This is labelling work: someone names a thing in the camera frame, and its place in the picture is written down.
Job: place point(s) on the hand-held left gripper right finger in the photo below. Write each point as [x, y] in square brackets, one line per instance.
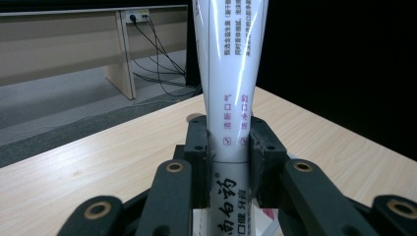
[265, 157]

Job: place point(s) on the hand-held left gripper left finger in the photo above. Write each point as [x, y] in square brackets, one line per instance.
[196, 157]

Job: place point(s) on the grey plastic container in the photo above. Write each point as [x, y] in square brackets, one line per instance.
[200, 223]

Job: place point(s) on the white toothpaste tube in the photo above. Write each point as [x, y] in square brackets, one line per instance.
[229, 82]

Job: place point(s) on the beige wooden desk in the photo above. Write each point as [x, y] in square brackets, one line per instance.
[65, 49]

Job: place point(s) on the white wall power outlet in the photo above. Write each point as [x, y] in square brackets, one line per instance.
[137, 15]

